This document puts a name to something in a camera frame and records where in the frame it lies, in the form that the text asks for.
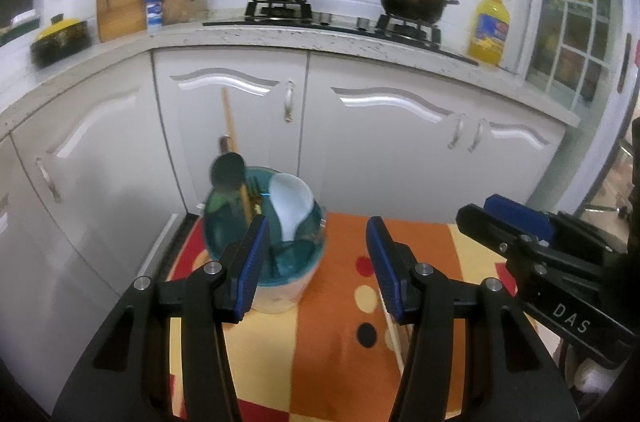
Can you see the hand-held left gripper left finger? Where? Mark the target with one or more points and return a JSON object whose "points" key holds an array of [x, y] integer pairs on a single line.
{"points": [[252, 262]]}

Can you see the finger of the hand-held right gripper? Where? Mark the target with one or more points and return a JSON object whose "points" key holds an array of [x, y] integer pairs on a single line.
{"points": [[487, 229], [520, 214]]}

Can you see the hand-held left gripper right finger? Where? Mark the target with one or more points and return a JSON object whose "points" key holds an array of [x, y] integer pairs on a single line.
{"points": [[382, 262]]}

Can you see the teal-rimmed white utensil holder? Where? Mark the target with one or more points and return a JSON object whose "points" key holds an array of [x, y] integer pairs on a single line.
{"points": [[285, 297]]}

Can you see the white plastic rice spoon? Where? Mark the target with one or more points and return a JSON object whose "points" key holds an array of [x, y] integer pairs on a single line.
{"points": [[290, 202]]}

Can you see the large steel spoon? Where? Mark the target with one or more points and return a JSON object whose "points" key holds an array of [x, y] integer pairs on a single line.
{"points": [[227, 174]]}

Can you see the slim steel spoon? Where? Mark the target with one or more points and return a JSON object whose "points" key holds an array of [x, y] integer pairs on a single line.
{"points": [[223, 145]]}

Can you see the white cabinet door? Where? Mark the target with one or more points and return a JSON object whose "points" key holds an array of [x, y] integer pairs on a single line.
{"points": [[515, 172], [25, 277], [110, 162], [260, 127], [390, 152]]}

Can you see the orange checked cloth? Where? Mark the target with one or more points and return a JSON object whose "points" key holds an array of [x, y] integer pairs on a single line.
{"points": [[330, 302]]}

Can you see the yellow oil bottle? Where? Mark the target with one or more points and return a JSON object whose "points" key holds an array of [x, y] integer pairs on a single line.
{"points": [[487, 32]]}

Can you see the white framed glass door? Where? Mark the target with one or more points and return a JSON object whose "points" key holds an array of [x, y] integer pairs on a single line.
{"points": [[565, 27]]}

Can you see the black gas stove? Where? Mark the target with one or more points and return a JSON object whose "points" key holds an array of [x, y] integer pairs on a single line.
{"points": [[277, 10]]}

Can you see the blue and white carton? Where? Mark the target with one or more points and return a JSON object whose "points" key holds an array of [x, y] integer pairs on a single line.
{"points": [[155, 10]]}

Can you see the black casserole with yellow lid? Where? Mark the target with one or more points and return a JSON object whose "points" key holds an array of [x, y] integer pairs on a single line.
{"points": [[60, 45]]}

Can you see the wooden cutting board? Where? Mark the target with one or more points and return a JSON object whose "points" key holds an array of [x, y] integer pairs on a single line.
{"points": [[120, 2]]}

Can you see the green tray with white soap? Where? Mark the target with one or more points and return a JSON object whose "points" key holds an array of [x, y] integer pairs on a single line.
{"points": [[25, 30]]}

